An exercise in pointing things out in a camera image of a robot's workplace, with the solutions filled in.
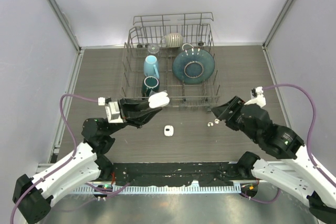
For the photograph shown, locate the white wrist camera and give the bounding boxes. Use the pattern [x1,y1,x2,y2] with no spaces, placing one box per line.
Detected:
[98,97,123,123]
[244,87,266,108]

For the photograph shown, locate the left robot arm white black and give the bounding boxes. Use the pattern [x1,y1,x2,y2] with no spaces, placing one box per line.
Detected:
[10,92,170,223]

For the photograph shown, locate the small clear glass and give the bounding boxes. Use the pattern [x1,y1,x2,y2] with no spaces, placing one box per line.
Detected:
[147,43,160,55]

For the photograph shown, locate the white slotted cable duct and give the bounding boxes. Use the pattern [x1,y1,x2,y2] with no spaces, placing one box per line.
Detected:
[69,182,241,195]

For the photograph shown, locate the dark green mug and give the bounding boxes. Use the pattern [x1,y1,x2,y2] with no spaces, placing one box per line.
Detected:
[141,76,160,97]

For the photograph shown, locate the large blue ceramic plate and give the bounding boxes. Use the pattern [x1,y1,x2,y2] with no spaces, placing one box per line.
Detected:
[172,48,216,84]

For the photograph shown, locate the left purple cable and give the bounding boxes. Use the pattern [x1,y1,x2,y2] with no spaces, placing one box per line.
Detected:
[9,94,132,224]

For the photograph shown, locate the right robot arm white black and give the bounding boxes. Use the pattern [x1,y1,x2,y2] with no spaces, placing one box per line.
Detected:
[211,97,335,223]

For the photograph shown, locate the white rimmed cup behind plate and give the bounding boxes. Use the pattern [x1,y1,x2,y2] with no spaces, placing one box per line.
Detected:
[181,43,194,51]

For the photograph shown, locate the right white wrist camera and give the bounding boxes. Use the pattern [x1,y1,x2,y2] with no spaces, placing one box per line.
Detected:
[244,87,266,108]

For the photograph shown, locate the light blue mug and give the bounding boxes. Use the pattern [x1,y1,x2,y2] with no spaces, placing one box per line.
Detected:
[143,55,160,79]

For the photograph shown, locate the white earbud charging case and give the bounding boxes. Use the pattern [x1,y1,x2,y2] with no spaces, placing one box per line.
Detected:
[164,125,174,137]

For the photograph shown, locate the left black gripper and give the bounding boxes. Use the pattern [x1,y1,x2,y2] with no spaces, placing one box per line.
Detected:
[105,98,162,136]

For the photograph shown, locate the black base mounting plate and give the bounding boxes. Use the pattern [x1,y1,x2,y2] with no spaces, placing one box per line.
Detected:
[96,162,259,187]

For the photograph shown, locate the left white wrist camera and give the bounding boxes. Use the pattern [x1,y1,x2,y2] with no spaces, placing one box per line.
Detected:
[98,97,123,123]

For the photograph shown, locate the grey wire dish rack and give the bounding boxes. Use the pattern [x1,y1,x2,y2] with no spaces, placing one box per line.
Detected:
[120,12,221,111]

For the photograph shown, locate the striped beige ceramic jar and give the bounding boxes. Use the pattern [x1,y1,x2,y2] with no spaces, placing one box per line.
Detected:
[160,33,183,48]

